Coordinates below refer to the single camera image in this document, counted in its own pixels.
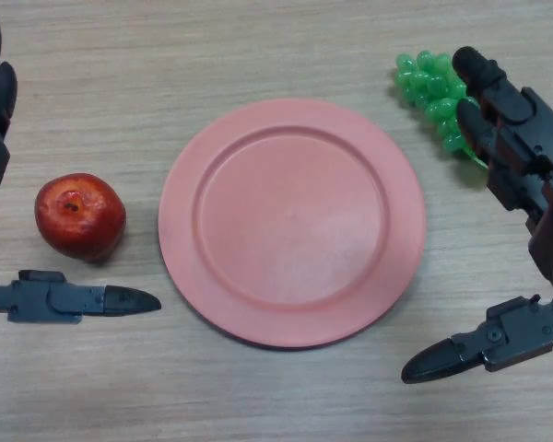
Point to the pink round plate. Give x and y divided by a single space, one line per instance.
292 225

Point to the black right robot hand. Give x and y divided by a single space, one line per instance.
534 133

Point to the red apple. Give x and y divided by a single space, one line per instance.
80 218

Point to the green grape bunch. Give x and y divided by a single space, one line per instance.
431 87

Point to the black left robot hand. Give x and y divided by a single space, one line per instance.
41 299

